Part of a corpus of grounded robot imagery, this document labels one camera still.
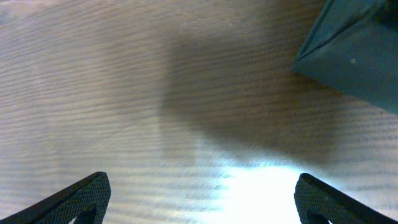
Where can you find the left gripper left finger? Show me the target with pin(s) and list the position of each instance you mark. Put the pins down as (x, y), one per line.
(85, 201)

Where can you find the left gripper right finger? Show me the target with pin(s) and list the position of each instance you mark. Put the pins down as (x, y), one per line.
(320, 203)

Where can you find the dark green box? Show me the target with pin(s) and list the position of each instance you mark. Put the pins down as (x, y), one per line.
(352, 47)

